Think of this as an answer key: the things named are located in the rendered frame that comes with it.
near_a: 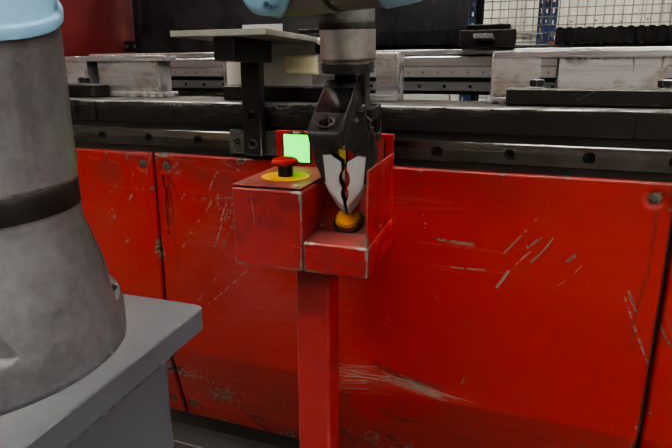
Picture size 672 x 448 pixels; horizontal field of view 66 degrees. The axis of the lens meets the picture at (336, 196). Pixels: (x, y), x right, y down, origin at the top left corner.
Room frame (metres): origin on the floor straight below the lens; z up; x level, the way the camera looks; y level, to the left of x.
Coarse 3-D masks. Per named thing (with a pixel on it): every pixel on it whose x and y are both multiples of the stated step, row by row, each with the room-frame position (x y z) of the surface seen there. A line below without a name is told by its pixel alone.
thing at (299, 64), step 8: (288, 56) 1.12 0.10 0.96; (296, 56) 1.11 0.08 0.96; (304, 56) 1.10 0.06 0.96; (312, 56) 1.10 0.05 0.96; (288, 64) 1.12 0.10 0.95; (296, 64) 1.11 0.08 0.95; (304, 64) 1.10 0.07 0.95; (312, 64) 1.10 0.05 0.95; (288, 72) 1.12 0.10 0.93; (296, 72) 1.11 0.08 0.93; (304, 72) 1.10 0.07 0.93; (312, 72) 1.10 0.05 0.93
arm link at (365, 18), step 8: (320, 16) 0.71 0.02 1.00; (328, 16) 0.69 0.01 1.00; (336, 16) 0.69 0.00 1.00; (344, 16) 0.68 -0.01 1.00; (352, 16) 0.69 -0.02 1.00; (360, 16) 0.69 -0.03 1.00; (368, 16) 0.70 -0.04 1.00; (320, 24) 0.71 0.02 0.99; (328, 24) 0.69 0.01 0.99; (336, 24) 0.69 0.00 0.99; (344, 24) 0.69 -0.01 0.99; (352, 24) 0.69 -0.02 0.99; (360, 24) 0.69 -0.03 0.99; (368, 24) 0.70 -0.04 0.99
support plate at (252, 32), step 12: (180, 36) 0.91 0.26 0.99; (192, 36) 0.90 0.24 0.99; (204, 36) 0.90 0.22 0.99; (216, 36) 0.90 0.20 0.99; (228, 36) 0.90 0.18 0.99; (240, 36) 0.90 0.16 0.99; (252, 36) 0.90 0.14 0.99; (264, 36) 0.90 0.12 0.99; (276, 36) 0.90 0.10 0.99; (288, 36) 0.94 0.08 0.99; (300, 36) 0.99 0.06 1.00; (312, 36) 1.05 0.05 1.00
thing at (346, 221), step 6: (354, 210) 0.74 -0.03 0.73; (336, 216) 0.74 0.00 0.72; (342, 216) 0.73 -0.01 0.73; (348, 216) 0.73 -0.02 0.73; (354, 216) 0.73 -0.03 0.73; (360, 216) 0.73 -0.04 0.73; (336, 222) 0.73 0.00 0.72; (342, 222) 0.72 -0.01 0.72; (348, 222) 0.72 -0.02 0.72; (354, 222) 0.72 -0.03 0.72; (360, 222) 0.73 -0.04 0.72; (342, 228) 0.72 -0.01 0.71; (348, 228) 0.72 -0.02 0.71; (354, 228) 0.72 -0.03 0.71
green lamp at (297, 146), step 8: (288, 136) 0.85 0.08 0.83; (296, 136) 0.85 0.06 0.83; (304, 136) 0.84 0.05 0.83; (288, 144) 0.85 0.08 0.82; (296, 144) 0.85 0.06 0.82; (304, 144) 0.84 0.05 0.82; (288, 152) 0.85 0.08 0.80; (296, 152) 0.85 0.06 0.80; (304, 152) 0.84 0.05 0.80; (304, 160) 0.84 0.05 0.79
